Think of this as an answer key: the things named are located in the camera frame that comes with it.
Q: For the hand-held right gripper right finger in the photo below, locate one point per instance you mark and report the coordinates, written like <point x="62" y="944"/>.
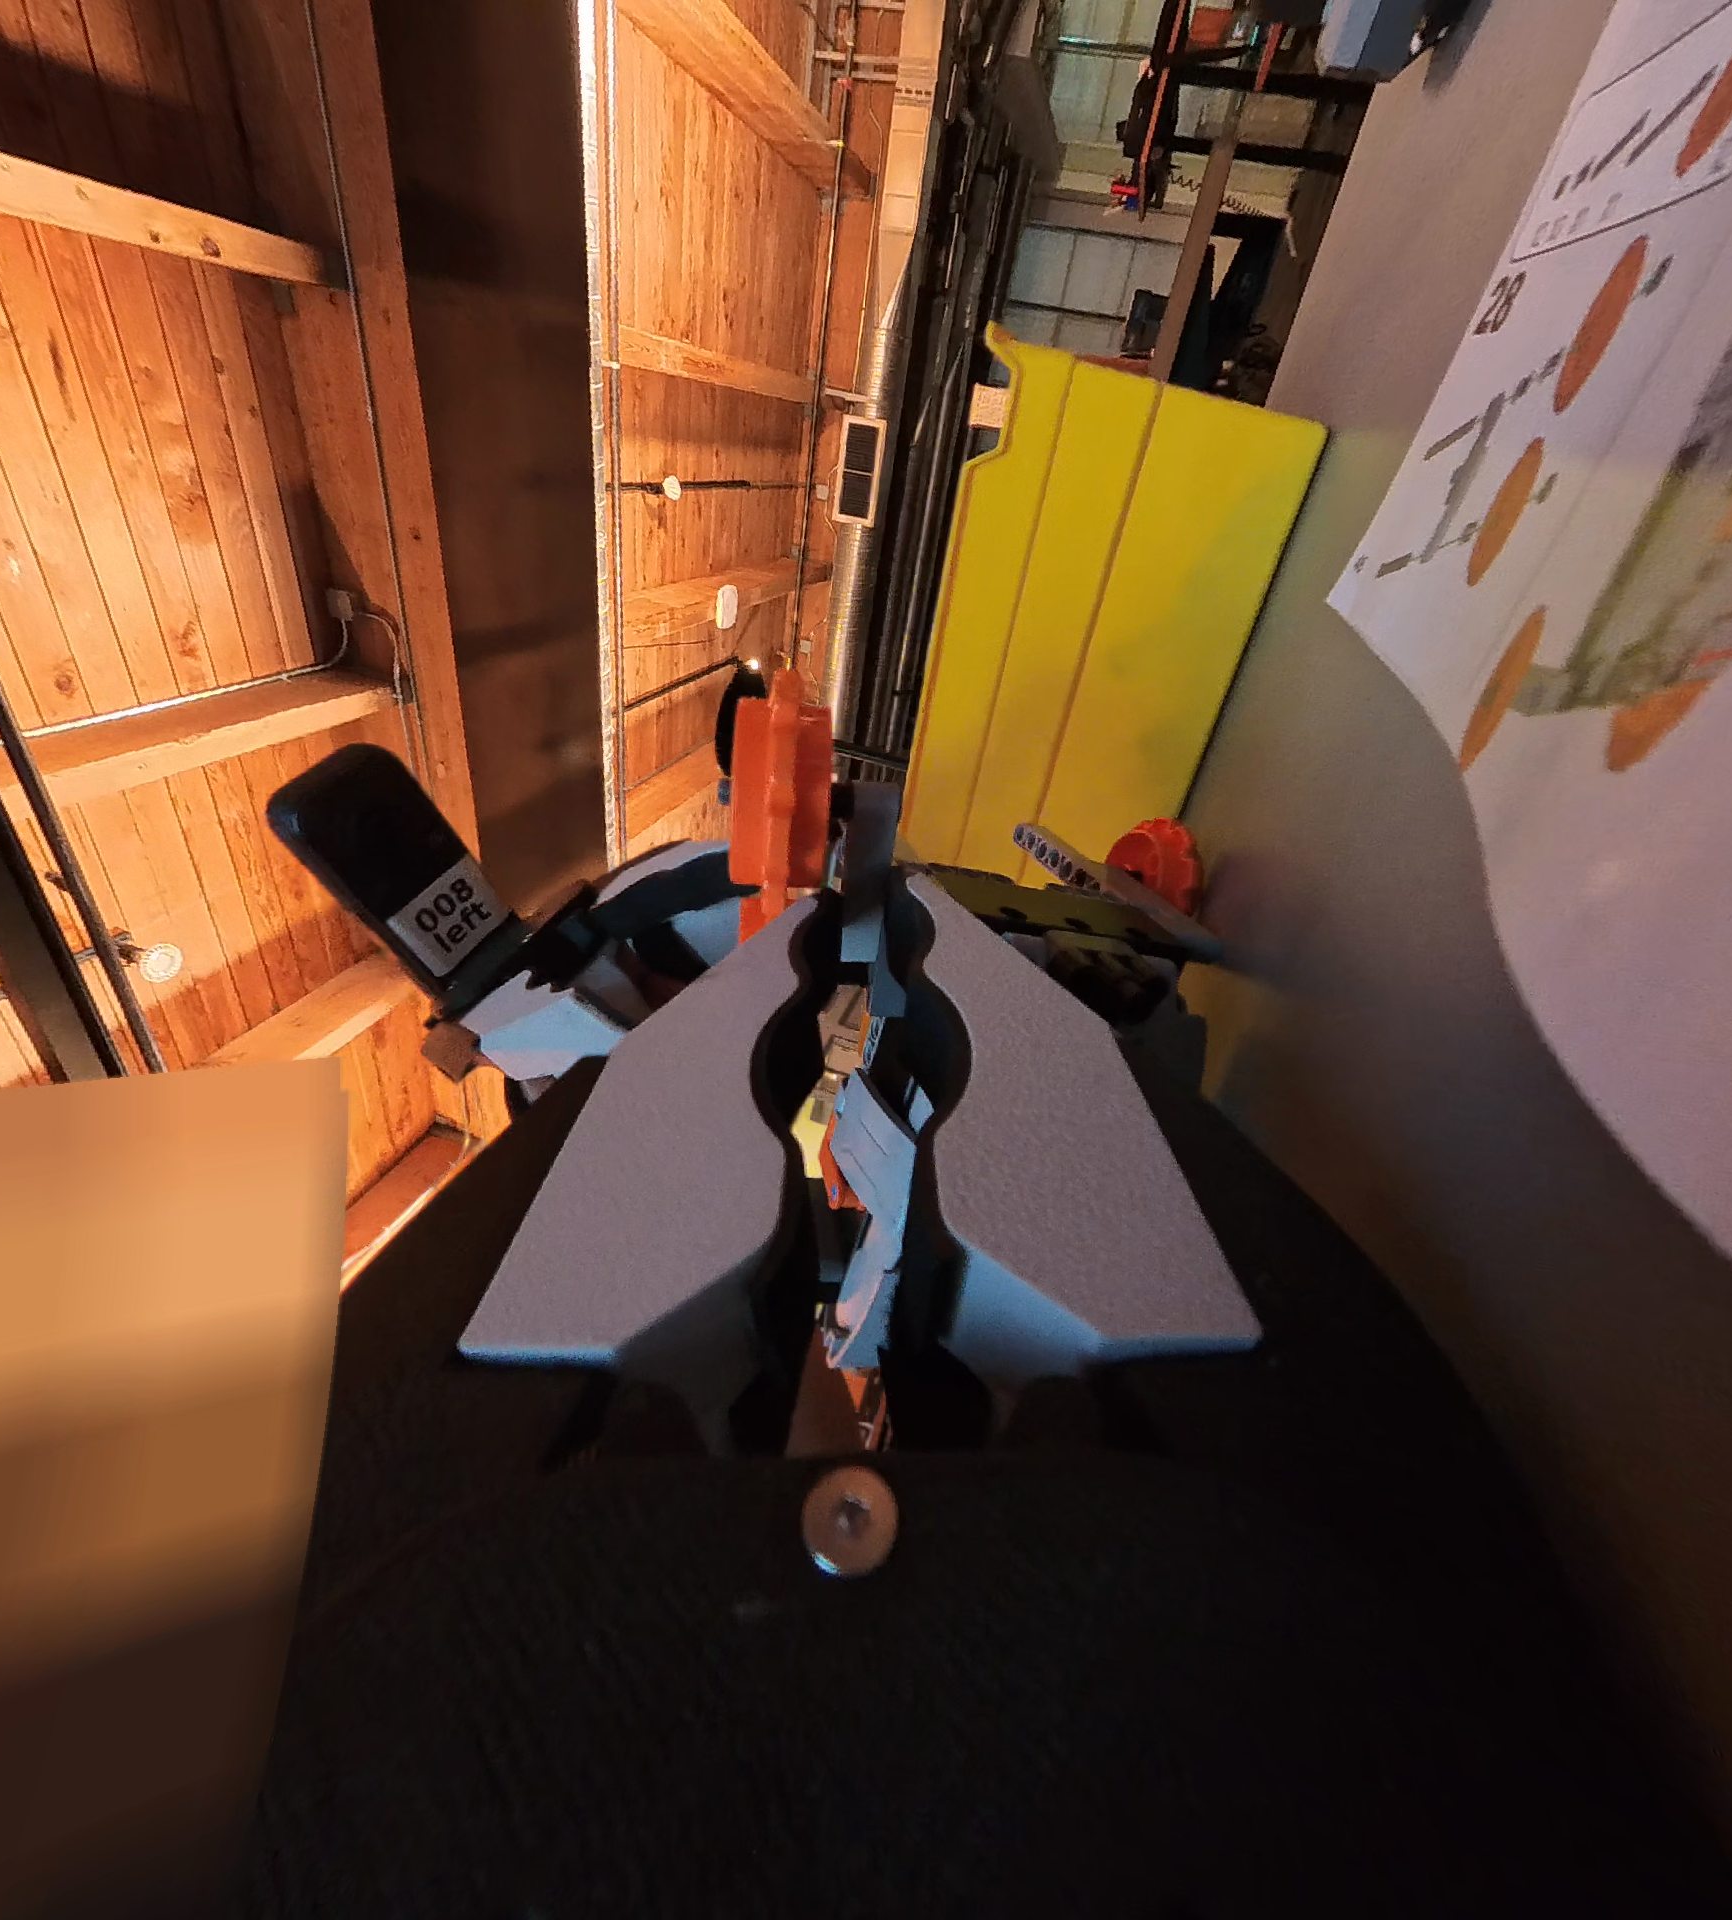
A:
<point x="1090" y="1200"/>

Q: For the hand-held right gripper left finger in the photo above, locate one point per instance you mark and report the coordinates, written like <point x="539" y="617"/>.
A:
<point x="626" y="1200"/>

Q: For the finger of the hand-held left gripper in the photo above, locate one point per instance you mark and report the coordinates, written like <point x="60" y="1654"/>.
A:
<point x="686" y="870"/>

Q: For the grey bracket with orange wheels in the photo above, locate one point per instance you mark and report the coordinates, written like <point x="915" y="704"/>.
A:
<point x="776" y="812"/>

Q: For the grey orange brick robot model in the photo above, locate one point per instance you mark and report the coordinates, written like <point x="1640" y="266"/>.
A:
<point x="1090" y="899"/>

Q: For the yellow plastic bin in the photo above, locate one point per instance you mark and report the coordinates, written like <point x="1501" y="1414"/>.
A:
<point x="1106" y="600"/>

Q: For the open white instruction booklet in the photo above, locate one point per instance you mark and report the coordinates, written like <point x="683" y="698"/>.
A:
<point x="1631" y="976"/>

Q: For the silver air duct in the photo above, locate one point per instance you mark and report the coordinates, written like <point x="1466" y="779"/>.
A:
<point x="866" y="452"/>

